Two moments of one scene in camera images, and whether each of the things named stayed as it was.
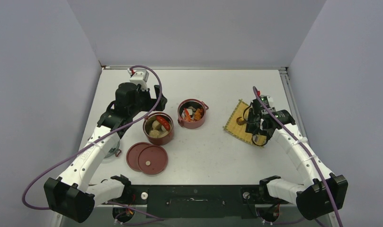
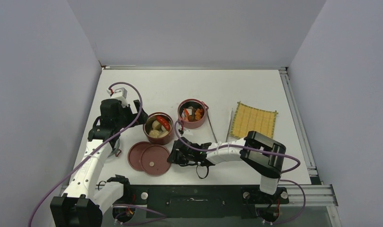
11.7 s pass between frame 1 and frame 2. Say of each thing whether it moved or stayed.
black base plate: stayed
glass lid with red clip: stayed
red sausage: stayed
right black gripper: moved
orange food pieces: stayed
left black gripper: moved
